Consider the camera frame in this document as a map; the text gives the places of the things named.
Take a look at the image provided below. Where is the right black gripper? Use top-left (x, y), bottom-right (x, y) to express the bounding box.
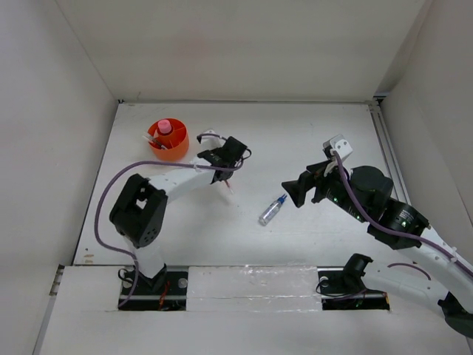
top-left (282, 156), bottom-right (370, 223)

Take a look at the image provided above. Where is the orange round compartment organizer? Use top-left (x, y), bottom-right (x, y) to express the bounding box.
top-left (147, 118), bottom-right (189, 162)

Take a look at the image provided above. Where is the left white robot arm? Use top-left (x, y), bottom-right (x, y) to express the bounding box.
top-left (109, 132), bottom-right (251, 294)

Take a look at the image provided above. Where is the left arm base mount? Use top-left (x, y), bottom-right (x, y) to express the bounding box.
top-left (118, 268), bottom-right (188, 311)

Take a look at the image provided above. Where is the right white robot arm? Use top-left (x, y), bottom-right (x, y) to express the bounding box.
top-left (282, 160), bottom-right (472, 338)

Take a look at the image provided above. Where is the aluminium rail right edge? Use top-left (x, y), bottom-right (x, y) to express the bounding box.
top-left (367, 96), bottom-right (411, 204)

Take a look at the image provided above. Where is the green pen refill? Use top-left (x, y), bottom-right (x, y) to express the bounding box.
top-left (149, 140), bottom-right (167, 150)

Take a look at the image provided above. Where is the pink capped small bottle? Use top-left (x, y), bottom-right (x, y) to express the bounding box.
top-left (157, 119), bottom-right (173, 135)

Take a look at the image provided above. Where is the red pen refill with white end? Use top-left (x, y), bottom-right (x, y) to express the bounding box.
top-left (224, 180), bottom-right (234, 195)

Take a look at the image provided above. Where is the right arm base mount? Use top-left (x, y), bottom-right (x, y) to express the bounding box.
top-left (315, 269), bottom-right (390, 311)

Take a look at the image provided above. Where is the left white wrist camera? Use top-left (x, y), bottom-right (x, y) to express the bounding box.
top-left (197, 129), bottom-right (220, 149)

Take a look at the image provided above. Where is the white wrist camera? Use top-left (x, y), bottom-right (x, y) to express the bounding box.
top-left (322, 135), bottom-right (353, 162)
top-left (197, 129), bottom-right (220, 149)

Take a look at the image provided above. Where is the clear spray bottle blue nozzle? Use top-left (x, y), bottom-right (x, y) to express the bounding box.
top-left (259, 194), bottom-right (287, 226)

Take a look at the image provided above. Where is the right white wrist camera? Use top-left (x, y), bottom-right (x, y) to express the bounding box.
top-left (322, 135), bottom-right (353, 162)

